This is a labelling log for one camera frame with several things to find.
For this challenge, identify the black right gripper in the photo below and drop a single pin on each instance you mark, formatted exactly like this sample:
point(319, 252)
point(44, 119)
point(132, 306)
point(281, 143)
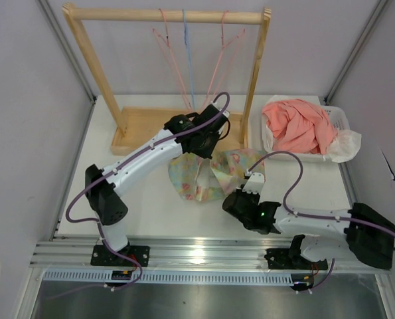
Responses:
point(257, 197)

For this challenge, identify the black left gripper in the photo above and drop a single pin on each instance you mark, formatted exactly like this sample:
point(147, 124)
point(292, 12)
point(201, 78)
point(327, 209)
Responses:
point(207, 153)

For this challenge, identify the floral pastel skirt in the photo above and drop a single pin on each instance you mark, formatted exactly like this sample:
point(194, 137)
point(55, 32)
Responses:
point(198, 179)

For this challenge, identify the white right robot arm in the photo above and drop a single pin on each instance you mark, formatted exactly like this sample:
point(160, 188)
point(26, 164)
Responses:
point(359, 233)

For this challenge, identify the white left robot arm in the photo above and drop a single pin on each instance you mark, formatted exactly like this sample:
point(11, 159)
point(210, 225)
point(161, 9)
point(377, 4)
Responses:
point(105, 197)

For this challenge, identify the wooden hanger rack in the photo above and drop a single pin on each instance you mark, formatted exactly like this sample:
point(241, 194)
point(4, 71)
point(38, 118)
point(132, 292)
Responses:
point(136, 124)

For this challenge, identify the coral pink garment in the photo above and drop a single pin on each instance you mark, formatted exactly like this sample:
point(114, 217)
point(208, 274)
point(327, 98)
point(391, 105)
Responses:
point(299, 126)

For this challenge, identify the white sheer garment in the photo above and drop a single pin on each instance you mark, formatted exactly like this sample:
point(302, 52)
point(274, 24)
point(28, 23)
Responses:
point(344, 147)

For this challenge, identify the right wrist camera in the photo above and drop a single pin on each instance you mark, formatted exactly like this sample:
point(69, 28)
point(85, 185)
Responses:
point(254, 183)

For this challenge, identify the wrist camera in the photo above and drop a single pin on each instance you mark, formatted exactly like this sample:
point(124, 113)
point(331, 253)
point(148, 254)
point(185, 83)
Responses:
point(254, 183)
point(222, 109)

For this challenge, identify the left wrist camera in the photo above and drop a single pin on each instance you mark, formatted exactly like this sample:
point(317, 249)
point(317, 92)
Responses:
point(222, 109)

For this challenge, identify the aluminium mounting rail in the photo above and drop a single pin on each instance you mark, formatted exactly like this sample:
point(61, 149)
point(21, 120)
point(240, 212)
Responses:
point(194, 254)

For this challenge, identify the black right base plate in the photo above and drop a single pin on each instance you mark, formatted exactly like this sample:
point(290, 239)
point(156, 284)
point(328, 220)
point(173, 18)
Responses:
point(283, 257)

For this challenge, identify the left pink wire hanger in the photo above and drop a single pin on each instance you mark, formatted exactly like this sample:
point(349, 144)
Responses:
point(164, 44)

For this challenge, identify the pink wire hanger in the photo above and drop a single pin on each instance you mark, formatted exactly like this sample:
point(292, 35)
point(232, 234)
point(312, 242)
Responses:
point(227, 55)
point(164, 44)

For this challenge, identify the blue wire hanger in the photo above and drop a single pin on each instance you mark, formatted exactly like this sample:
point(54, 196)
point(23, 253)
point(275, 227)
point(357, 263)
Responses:
point(189, 59)

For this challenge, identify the right pink wire hanger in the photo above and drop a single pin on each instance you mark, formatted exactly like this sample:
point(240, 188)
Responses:
point(227, 55)

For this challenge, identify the white slotted cable duct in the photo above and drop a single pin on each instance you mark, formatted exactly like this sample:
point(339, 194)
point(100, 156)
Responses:
point(172, 277)

